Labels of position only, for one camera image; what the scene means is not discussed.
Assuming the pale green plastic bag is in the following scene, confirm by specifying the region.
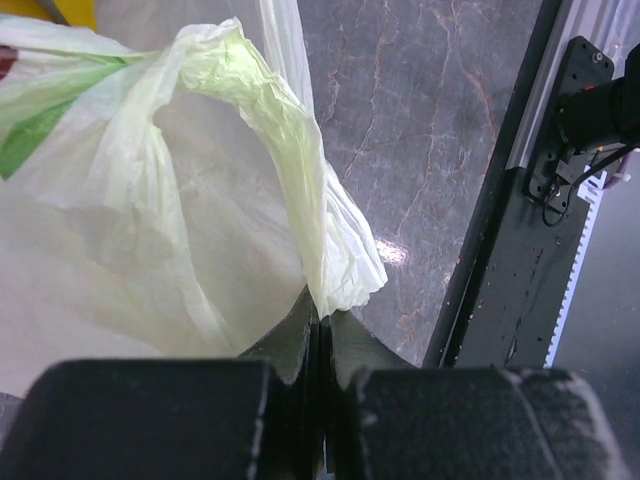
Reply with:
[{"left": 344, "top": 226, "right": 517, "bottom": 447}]
[{"left": 1, "top": 1, "right": 387, "bottom": 397}]

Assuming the white slotted cable duct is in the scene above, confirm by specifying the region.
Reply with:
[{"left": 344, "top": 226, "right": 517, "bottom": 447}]
[{"left": 543, "top": 171, "right": 607, "bottom": 368}]

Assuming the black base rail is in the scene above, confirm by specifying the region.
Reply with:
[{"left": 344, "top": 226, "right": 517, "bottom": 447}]
[{"left": 422, "top": 0, "right": 616, "bottom": 371}]

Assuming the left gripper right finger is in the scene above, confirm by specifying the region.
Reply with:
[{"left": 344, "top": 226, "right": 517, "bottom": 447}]
[{"left": 319, "top": 311, "right": 414, "bottom": 479}]

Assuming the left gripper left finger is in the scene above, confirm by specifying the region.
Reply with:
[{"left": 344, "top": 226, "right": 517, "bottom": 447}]
[{"left": 242, "top": 290, "right": 320, "bottom": 479}]

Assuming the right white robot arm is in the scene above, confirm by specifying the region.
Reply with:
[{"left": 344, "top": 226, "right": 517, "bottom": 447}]
[{"left": 559, "top": 45, "right": 639, "bottom": 151}]

